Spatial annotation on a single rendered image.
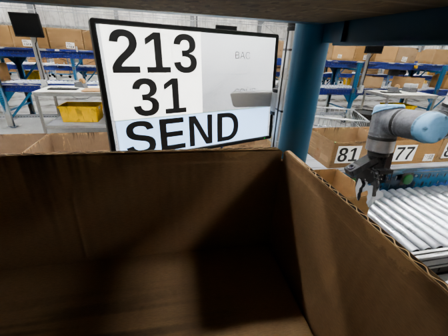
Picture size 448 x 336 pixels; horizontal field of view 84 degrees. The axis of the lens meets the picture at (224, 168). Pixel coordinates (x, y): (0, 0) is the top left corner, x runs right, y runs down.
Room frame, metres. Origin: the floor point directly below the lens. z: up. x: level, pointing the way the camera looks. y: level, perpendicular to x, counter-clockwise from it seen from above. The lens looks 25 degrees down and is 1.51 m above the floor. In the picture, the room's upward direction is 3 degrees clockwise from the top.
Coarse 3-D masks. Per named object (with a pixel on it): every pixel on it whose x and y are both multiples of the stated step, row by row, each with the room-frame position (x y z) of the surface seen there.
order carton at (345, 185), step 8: (328, 176) 1.29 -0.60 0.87; (336, 176) 1.28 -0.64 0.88; (344, 176) 1.23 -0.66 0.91; (336, 184) 1.27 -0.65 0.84; (344, 184) 1.21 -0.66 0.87; (352, 184) 1.16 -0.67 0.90; (344, 192) 1.20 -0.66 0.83; (352, 192) 1.14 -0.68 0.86; (352, 200) 0.99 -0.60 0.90; (360, 200) 1.00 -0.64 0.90; (360, 208) 1.01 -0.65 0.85; (368, 208) 1.02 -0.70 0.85
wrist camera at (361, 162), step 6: (366, 156) 0.87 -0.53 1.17; (372, 156) 0.86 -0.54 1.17; (354, 162) 0.87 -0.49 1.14; (360, 162) 0.85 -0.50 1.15; (366, 162) 0.84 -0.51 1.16; (372, 162) 0.84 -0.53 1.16; (348, 168) 0.84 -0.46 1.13; (354, 168) 0.83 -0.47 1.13; (360, 168) 0.83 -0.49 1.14; (366, 168) 0.83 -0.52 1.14; (348, 174) 0.84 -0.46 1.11; (354, 174) 0.82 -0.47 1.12
